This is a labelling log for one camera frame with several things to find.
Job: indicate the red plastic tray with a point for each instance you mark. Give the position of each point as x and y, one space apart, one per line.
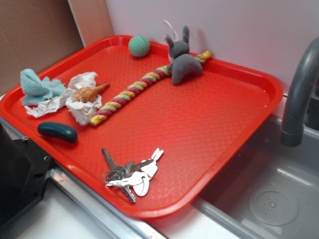
199 124

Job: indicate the multicolor twisted rope toy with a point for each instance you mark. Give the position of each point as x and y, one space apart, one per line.
135 88

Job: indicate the light blue cloth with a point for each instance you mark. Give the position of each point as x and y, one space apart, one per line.
36 90

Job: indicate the green textured ball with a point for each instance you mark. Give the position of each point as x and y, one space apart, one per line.
139 46

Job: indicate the crumpled white paper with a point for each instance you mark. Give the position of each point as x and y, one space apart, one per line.
81 111

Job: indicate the brown cardboard panel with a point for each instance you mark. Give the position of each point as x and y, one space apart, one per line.
36 34

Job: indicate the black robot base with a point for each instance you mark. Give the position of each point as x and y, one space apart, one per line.
24 171

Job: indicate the dark green toy cucumber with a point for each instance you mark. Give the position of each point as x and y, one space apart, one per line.
58 130

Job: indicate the bunch of silver keys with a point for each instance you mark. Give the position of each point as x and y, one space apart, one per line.
117 171

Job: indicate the gray toy faucet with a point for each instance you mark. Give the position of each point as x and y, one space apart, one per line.
302 105

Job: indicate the gray plush bunny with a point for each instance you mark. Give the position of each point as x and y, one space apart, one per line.
181 61

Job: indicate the brown spiral seashell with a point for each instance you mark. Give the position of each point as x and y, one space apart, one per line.
88 94

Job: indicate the gray plastic sink basin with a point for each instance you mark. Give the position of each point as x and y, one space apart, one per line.
267 190

